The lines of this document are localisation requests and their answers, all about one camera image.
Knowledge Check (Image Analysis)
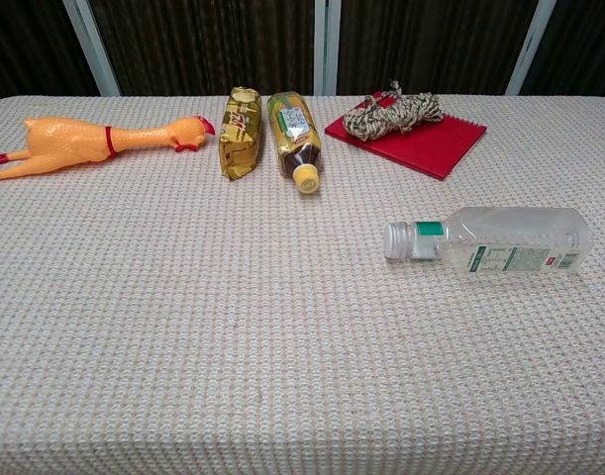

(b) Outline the white plastic bottle cap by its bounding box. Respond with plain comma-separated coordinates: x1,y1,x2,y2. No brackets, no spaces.
383,221,413,260

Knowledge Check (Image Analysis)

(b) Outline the clear plastic bottle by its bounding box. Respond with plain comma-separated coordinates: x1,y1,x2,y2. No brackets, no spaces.
404,206,594,276

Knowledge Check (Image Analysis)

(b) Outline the yellow-capped tea bottle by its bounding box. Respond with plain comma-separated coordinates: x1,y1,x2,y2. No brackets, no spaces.
266,91,324,196

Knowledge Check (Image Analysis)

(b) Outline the beige woven tablecloth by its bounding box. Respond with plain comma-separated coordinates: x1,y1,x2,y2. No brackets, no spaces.
0,94,605,475

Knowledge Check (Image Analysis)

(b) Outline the gold foil snack package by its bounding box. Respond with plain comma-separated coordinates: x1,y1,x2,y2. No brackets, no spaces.
218,86,263,182

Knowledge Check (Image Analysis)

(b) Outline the red spiral notebook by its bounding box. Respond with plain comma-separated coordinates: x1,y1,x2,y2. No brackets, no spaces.
324,112,488,181

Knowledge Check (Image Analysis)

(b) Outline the dark brown pleated curtain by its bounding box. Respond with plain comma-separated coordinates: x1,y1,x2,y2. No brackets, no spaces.
0,0,605,108

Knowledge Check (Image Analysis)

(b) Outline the yellow rubber chicken toy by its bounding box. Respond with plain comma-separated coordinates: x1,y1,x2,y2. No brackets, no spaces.
0,114,217,184

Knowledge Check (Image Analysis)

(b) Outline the beige braided rope bundle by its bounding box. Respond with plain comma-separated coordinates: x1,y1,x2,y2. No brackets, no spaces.
342,80,445,142

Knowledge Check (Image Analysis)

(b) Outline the white frame post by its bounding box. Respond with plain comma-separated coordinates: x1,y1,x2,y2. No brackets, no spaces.
62,0,122,98
313,0,343,97
504,0,558,97

